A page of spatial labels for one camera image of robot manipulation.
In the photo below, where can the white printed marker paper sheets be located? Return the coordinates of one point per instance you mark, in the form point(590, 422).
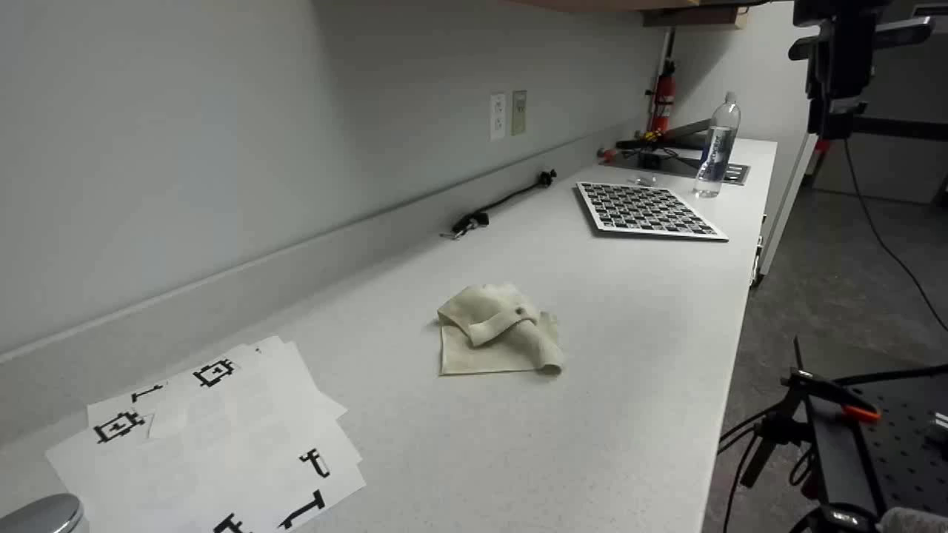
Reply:
point(246, 424)

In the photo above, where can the clear plastic water bottle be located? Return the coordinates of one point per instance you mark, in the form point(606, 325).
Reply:
point(719, 148)

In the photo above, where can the grey padded object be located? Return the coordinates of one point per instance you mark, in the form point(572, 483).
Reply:
point(913, 520)

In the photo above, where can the checkerboard calibration board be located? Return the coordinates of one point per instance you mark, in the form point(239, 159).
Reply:
point(646, 209)

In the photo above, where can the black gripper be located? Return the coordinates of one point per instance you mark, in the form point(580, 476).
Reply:
point(840, 45)

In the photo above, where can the black stereo camera bar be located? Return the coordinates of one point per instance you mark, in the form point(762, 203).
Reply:
point(904, 30)

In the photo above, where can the black rod tool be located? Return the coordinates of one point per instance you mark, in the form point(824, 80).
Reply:
point(504, 203)

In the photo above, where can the black tripod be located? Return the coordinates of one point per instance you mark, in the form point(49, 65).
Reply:
point(834, 464)

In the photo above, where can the red bar clamp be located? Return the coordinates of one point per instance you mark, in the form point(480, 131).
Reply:
point(661, 92)

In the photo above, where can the black camera stand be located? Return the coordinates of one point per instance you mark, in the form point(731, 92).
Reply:
point(904, 128)

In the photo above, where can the white wall outlet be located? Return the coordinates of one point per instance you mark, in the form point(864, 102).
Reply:
point(498, 116)

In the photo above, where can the beige cloth towel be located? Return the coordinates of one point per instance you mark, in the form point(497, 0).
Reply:
point(494, 347)

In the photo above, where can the black perforated breadboard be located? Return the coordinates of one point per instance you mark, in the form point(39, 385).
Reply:
point(913, 455)

